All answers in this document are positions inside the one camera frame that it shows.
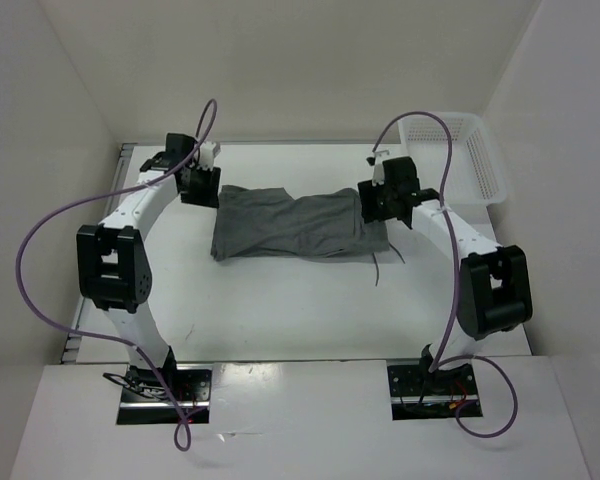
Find grey cotton shorts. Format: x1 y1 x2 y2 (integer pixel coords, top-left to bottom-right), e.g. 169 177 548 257
210 185 404 262

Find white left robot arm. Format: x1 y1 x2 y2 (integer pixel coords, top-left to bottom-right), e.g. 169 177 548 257
76 133 221 400

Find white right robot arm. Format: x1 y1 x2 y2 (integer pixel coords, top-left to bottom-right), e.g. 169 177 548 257
358 156 533 393

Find white plastic laundry basket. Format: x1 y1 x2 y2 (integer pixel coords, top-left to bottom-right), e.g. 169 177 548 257
398 112 507 206

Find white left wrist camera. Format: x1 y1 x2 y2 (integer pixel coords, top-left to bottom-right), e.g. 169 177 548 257
197 141 221 171

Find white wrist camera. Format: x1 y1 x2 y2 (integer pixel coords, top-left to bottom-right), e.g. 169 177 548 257
197 141 221 171
367 149 391 185

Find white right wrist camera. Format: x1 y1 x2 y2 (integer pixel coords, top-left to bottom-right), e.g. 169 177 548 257
367 149 391 185

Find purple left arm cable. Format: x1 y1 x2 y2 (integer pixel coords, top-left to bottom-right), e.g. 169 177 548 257
14 98 219 451

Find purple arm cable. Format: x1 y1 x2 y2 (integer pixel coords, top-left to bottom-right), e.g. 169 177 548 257
14 98 219 451
370 110 518 437

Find aluminium table edge rail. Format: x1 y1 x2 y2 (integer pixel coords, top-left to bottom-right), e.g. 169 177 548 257
59 142 136 364

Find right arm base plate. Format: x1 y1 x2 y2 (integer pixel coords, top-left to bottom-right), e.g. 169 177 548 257
386 362 483 421

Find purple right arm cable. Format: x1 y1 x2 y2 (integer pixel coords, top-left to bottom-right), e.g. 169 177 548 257
370 110 518 437

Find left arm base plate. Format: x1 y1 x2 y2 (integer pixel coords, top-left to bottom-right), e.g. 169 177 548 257
117 363 215 426

